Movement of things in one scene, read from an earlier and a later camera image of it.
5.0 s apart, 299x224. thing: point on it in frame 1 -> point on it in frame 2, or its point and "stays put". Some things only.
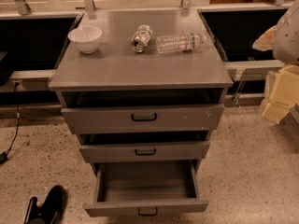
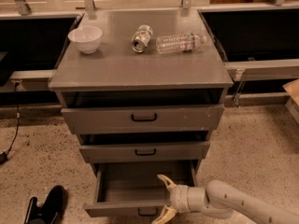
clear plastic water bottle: x=181 y=42 stays put
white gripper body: x=288 y=39 -> x=178 y=198
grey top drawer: x=104 y=119 stays put
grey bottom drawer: x=147 y=188 stays put
